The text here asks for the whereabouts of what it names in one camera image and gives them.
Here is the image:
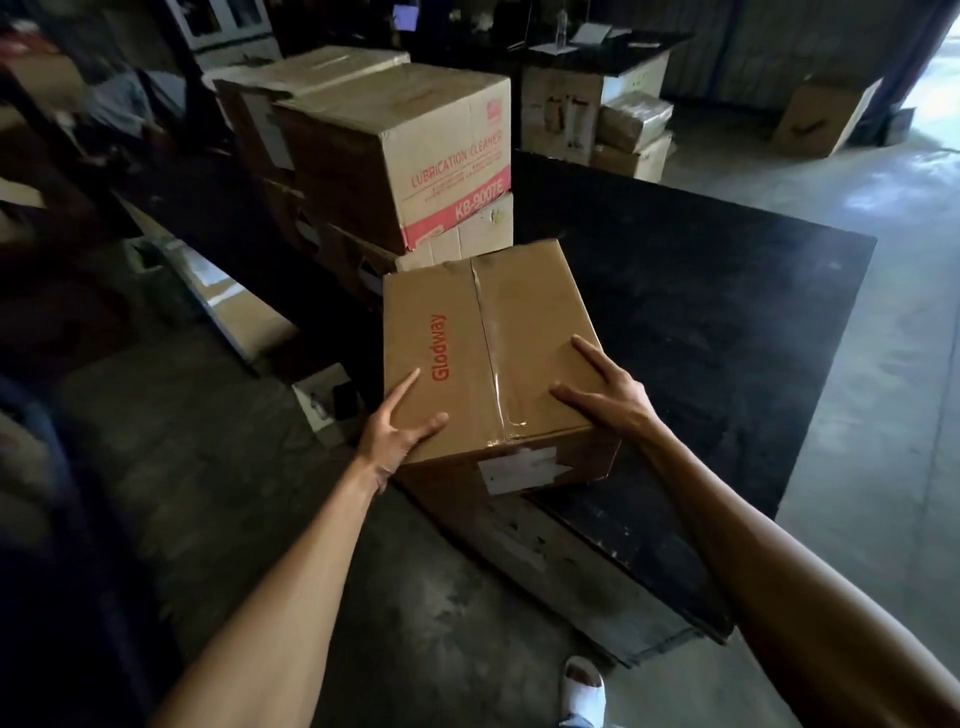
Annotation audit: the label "person's left hand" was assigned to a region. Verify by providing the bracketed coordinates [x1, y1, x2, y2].
[353, 367, 452, 497]

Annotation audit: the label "person's right hand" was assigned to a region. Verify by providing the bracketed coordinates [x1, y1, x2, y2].
[548, 333, 670, 452]

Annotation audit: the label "person's right forearm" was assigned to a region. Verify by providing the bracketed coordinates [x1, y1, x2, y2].
[639, 419, 960, 728]

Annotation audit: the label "person's left forearm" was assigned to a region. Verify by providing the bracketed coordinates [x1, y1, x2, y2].
[149, 455, 385, 728]

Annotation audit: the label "plain small cardboard box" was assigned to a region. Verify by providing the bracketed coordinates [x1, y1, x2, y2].
[590, 131, 675, 185]

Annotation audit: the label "small wrapped cardboard box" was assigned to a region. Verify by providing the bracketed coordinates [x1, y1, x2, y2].
[596, 91, 675, 154]

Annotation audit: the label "person's white slipper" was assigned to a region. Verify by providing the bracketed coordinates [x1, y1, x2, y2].
[560, 656, 608, 728]

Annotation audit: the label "large cardboard box white labels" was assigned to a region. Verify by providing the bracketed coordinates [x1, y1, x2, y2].
[521, 52, 671, 166]

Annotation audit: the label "cardboard box check mark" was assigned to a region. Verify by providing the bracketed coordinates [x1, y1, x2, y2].
[772, 74, 884, 160]

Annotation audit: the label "white paper sheet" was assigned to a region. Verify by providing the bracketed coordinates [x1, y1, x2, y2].
[292, 363, 363, 436]

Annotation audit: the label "black table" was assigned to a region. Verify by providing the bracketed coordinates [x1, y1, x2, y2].
[119, 146, 879, 669]

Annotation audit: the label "dark work desk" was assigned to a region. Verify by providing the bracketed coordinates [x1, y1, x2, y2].
[419, 26, 695, 76]

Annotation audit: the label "black plastic crate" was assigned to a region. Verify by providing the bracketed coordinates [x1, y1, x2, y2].
[881, 107, 918, 148]

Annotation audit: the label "metal wire cage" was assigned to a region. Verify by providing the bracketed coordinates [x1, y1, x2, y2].
[592, 0, 939, 114]

